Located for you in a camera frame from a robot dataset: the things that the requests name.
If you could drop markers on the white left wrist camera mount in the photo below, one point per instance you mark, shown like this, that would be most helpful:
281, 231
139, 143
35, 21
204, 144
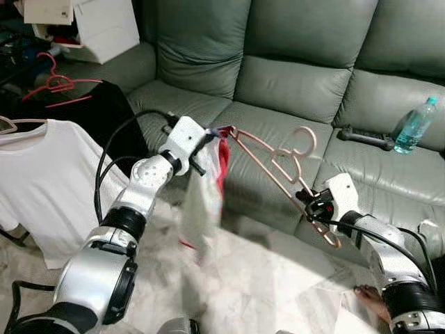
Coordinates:
182, 139

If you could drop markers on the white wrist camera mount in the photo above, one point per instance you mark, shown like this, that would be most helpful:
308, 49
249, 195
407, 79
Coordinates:
182, 139
342, 195

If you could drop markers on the black garment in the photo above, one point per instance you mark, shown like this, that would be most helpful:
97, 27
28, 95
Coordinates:
104, 118

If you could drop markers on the white t-shirt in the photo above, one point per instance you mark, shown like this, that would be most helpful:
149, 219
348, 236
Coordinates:
49, 188

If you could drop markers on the red clothes hanger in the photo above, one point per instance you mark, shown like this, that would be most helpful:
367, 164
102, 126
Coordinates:
59, 85

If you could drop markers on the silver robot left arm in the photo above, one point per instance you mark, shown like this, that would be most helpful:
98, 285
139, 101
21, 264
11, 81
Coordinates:
90, 278

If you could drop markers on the white open box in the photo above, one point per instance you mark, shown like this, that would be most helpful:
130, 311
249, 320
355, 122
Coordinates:
104, 31

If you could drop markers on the grey green leather sofa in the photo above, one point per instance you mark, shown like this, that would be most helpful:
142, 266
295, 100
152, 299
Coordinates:
292, 83

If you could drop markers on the clear plastic water bottle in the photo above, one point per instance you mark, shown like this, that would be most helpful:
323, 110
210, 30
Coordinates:
414, 129

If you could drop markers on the red and white garment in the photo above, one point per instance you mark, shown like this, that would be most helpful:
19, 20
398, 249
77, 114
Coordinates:
201, 209

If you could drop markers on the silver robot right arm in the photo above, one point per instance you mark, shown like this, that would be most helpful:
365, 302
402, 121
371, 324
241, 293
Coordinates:
382, 240

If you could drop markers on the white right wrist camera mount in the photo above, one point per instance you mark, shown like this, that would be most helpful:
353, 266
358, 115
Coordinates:
342, 195

